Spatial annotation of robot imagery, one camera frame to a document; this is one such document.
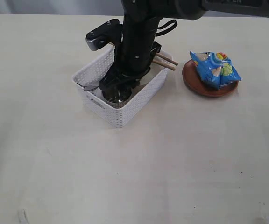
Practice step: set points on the wooden chopstick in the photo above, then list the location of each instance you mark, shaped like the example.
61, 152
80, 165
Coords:
164, 65
155, 54

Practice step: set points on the pale green ceramic bowl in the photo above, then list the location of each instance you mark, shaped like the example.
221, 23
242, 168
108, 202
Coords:
154, 70

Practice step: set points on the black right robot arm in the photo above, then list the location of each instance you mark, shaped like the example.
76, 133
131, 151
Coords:
134, 39

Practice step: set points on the brown round plate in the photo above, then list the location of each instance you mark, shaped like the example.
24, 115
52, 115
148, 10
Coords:
192, 80

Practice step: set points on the stainless steel cup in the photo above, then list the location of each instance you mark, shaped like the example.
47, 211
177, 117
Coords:
116, 101

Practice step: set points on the white plastic woven basket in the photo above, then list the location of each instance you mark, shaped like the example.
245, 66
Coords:
93, 72

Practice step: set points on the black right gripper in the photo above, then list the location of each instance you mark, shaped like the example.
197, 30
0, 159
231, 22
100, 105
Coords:
120, 75

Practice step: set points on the blue snack chip bag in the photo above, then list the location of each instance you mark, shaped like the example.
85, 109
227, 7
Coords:
215, 69

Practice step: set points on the silver table knife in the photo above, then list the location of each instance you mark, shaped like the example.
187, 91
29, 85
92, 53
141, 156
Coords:
92, 88

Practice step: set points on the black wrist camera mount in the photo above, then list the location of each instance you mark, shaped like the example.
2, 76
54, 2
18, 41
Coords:
101, 35

